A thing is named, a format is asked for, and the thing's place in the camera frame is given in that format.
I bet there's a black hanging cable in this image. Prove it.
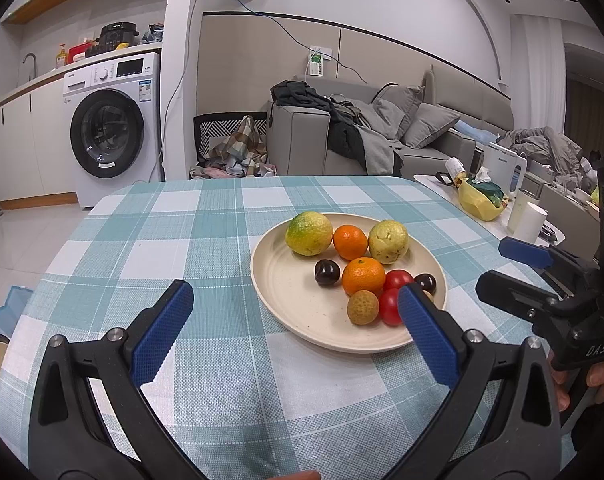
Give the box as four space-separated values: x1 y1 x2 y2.
158 0 203 181

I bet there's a yellow bag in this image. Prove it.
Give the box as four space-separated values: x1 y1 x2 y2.
456 180 507 222

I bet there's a white side table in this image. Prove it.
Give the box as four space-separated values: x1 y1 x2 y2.
413 174 567 246

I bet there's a black pressure cooker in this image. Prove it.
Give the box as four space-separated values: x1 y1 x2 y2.
96 21 139 51

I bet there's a grey pillow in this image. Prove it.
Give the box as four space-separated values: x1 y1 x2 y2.
372 84 425 141
401 102 461 150

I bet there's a small orange mandarin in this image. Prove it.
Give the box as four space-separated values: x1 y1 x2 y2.
333 225 369 261

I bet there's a white paper roll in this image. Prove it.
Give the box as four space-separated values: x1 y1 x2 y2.
506 202 548 246

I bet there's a white washing machine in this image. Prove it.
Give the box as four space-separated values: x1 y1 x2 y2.
63 52 163 209

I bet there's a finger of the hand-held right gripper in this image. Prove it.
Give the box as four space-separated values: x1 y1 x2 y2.
476 270 581 332
498 237 600 306

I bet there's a black patterned laundry basket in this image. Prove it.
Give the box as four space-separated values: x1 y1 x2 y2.
193 112 270 178

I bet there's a red box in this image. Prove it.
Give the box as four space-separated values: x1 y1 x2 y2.
68 42 100 64

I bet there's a large brown longan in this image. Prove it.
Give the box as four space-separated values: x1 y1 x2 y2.
347 290 381 326

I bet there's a green yellow citrus fruit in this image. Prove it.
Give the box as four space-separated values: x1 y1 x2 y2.
286 212 334 256

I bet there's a teal checked tablecloth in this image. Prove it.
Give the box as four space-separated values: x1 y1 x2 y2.
0 175 577 480

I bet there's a grey sofa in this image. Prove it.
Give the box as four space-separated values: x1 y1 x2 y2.
267 64 515 177

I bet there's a white curtain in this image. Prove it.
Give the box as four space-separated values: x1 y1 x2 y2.
509 12 567 136

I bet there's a grey clothes pile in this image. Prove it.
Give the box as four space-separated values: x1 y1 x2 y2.
496 127 590 186

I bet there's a white wall outlet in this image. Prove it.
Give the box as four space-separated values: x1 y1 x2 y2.
307 46 330 78

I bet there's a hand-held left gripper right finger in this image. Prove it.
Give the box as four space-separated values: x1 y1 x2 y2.
387 284 562 480

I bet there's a red tomato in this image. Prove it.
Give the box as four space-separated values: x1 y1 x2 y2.
378 288 407 327
383 269 415 292

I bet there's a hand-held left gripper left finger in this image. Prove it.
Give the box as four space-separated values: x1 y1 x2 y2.
28 280 205 480

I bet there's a light blue pillow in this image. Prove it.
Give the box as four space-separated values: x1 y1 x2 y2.
454 120 500 143

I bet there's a large orange mandarin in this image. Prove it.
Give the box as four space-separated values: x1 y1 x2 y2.
342 257 386 297

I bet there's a cream round plate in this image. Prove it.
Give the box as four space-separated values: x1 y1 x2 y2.
250 213 449 355

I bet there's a long black wall cable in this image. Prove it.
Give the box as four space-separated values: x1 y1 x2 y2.
199 0 512 103

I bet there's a white appliance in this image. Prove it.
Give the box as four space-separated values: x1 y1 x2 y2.
482 142 527 196

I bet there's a dark clothes pile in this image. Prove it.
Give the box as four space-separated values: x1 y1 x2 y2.
270 81 405 176

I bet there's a white kitchen base cabinet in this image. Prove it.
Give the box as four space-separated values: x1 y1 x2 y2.
0 67 80 206

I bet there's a plaid cloth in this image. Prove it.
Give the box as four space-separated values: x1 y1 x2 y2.
204 115 270 176

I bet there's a blue storage box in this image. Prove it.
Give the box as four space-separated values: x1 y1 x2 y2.
0 285 33 341

